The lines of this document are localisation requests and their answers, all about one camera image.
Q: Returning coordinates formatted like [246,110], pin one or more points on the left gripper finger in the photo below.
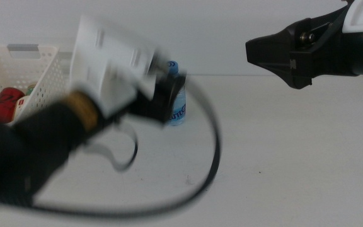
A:
[172,83]

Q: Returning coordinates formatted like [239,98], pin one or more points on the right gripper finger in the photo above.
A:
[276,53]

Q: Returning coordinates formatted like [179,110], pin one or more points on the clear water bottle blue cap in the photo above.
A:
[180,107]

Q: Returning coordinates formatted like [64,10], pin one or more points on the yellow juice bottle white cap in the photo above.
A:
[20,107]

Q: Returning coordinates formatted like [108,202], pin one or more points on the red soda can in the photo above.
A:
[6,101]

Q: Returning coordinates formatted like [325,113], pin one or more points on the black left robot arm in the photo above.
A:
[36,142]

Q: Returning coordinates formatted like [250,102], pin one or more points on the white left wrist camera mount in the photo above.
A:
[112,63]

